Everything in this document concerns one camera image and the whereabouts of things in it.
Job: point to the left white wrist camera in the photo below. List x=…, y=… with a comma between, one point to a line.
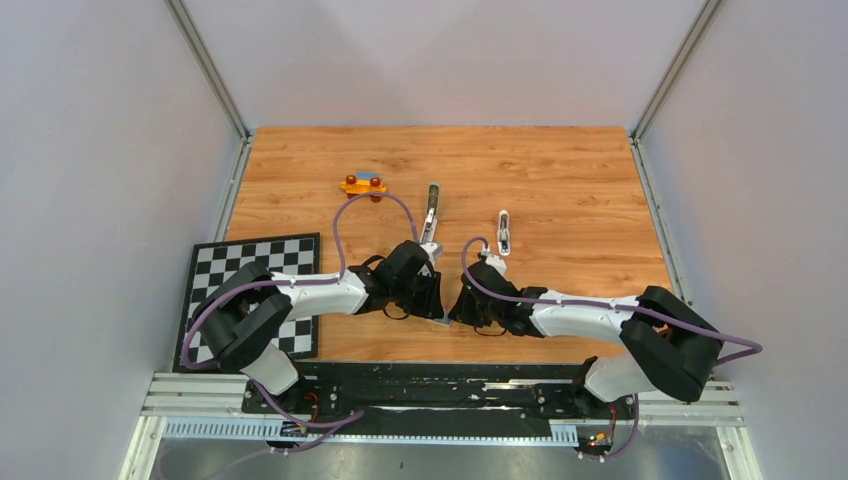
x=433, y=250

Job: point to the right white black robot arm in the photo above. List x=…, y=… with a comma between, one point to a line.
x=668, y=347

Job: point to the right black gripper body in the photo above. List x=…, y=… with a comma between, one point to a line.
x=474, y=314

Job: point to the small white stapler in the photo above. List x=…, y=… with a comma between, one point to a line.
x=503, y=234

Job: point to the checkerboard calibration mat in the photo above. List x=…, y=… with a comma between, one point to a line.
x=212, y=264

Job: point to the orange toy car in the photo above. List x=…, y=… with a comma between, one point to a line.
x=364, y=183

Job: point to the grey white stapler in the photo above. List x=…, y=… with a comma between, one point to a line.
x=431, y=214

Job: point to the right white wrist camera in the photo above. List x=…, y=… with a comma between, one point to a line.
x=495, y=261

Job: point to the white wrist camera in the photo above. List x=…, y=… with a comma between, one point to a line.
x=495, y=261
x=433, y=250

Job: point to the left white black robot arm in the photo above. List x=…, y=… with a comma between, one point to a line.
x=239, y=320

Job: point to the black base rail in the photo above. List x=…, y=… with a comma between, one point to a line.
x=431, y=403

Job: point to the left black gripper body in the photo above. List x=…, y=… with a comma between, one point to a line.
x=418, y=296

